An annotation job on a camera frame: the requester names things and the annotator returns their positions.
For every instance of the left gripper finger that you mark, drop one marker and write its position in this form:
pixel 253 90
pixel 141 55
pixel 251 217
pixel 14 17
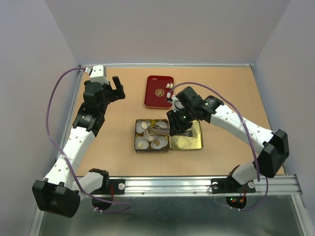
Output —
pixel 117 82
pixel 120 94

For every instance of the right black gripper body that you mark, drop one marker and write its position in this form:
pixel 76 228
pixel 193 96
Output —
pixel 181 120

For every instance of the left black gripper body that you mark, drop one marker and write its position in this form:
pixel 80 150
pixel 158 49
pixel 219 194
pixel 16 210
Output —
pixel 110 95

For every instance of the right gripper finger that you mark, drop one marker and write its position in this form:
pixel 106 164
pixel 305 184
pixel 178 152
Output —
pixel 161 131
pixel 189 133

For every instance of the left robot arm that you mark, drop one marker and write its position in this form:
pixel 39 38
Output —
pixel 61 191

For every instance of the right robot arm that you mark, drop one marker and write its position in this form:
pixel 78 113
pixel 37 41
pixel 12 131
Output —
pixel 270 148

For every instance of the oval white chocolate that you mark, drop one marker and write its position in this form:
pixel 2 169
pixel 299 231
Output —
pixel 144 125

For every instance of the chocolate tin base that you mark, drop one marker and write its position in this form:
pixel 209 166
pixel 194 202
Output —
pixel 149 149

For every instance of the top right paper cup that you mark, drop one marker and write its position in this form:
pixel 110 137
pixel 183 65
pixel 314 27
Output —
pixel 161 125

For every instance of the paper cup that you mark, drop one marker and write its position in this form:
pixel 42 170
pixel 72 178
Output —
pixel 161 125
pixel 147 136
pixel 142 140
pixel 138 127
pixel 163 142

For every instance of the centre paper cup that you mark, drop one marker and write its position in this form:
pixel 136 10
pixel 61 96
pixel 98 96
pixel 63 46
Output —
pixel 147 136

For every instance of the bottom right paper cup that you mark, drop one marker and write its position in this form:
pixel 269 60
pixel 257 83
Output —
pixel 163 142

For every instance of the gold tin lid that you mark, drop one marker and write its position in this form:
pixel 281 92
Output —
pixel 188 143

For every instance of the top left paper cup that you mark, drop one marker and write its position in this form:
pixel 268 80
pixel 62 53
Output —
pixel 138 127

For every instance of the bottom left paper cup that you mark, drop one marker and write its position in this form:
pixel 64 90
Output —
pixel 142 140

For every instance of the red lacquer tray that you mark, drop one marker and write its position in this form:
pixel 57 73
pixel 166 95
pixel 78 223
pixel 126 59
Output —
pixel 156 91

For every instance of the metal front plate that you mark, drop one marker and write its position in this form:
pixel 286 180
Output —
pixel 182 216

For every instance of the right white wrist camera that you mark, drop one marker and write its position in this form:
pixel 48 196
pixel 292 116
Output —
pixel 176 104

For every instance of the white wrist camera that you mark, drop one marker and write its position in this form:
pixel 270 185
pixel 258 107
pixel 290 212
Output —
pixel 176 104
pixel 97 74

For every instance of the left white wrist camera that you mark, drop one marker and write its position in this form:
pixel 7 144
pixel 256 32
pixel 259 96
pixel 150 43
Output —
pixel 97 74

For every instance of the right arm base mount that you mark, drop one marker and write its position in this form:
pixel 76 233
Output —
pixel 231 188

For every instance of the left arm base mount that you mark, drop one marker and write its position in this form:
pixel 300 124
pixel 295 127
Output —
pixel 107 187

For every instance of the aluminium mounting rail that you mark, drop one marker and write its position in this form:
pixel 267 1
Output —
pixel 200 186

